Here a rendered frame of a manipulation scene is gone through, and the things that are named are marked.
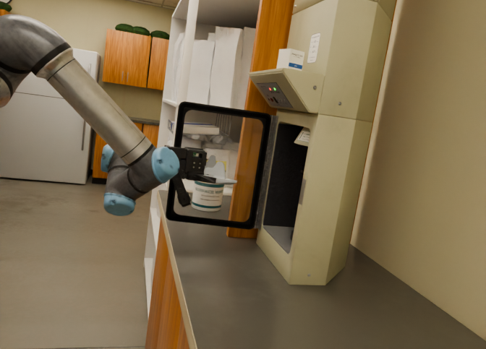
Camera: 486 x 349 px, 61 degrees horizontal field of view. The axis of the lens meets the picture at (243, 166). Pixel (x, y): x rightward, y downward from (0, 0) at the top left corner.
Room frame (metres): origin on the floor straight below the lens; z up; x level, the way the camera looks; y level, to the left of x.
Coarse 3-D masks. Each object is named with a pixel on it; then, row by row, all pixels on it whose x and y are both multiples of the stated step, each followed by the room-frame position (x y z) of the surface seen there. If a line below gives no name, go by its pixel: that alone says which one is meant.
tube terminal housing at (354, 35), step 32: (352, 0) 1.08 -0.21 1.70; (352, 32) 1.09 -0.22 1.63; (384, 32) 1.21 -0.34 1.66; (320, 64) 1.11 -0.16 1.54; (352, 64) 1.09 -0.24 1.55; (352, 96) 1.10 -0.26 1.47; (320, 128) 1.07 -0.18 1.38; (352, 128) 1.10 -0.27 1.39; (320, 160) 1.08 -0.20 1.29; (352, 160) 1.14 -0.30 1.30; (320, 192) 1.08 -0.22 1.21; (352, 192) 1.20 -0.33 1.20; (320, 224) 1.09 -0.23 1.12; (352, 224) 1.27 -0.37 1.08; (288, 256) 1.11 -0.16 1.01; (320, 256) 1.09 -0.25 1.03
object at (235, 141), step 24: (192, 120) 1.33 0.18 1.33; (216, 120) 1.34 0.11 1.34; (240, 120) 1.35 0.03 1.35; (192, 144) 1.33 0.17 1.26; (216, 144) 1.34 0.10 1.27; (240, 144) 1.35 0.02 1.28; (240, 168) 1.35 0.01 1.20; (168, 192) 1.33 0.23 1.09; (192, 192) 1.34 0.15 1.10; (216, 192) 1.35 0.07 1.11; (240, 192) 1.35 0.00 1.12; (216, 216) 1.35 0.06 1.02; (240, 216) 1.36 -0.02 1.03
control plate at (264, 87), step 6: (258, 84) 1.30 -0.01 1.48; (264, 84) 1.25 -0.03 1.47; (270, 84) 1.19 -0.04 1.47; (276, 84) 1.14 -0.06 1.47; (264, 90) 1.29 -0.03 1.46; (270, 90) 1.23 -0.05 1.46; (276, 90) 1.18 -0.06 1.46; (270, 96) 1.27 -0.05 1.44; (276, 96) 1.22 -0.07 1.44; (282, 96) 1.17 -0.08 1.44; (270, 102) 1.32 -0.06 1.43; (282, 102) 1.21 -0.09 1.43; (288, 102) 1.16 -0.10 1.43
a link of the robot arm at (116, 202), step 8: (112, 168) 1.02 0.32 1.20; (120, 168) 1.01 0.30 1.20; (128, 168) 0.97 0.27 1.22; (112, 176) 1.00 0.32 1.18; (120, 176) 0.97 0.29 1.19; (112, 184) 0.97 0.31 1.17; (120, 184) 0.96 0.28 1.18; (128, 184) 0.95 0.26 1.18; (112, 192) 0.96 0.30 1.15; (120, 192) 0.96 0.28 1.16; (128, 192) 0.95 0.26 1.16; (136, 192) 0.95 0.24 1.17; (104, 200) 0.96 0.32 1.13; (112, 200) 0.95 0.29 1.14; (120, 200) 0.95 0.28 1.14; (128, 200) 0.96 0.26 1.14; (104, 208) 0.96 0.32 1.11; (112, 208) 0.96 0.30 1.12; (120, 208) 0.96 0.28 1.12; (128, 208) 0.96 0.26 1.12
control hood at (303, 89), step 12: (252, 72) 1.30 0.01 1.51; (264, 72) 1.18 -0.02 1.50; (276, 72) 1.09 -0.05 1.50; (288, 72) 1.04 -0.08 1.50; (300, 72) 1.05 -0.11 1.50; (288, 84) 1.06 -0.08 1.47; (300, 84) 1.05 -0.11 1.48; (312, 84) 1.06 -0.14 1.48; (264, 96) 1.34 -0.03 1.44; (288, 96) 1.13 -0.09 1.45; (300, 96) 1.06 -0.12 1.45; (312, 96) 1.06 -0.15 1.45; (288, 108) 1.20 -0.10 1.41; (300, 108) 1.11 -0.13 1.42; (312, 108) 1.07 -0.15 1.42
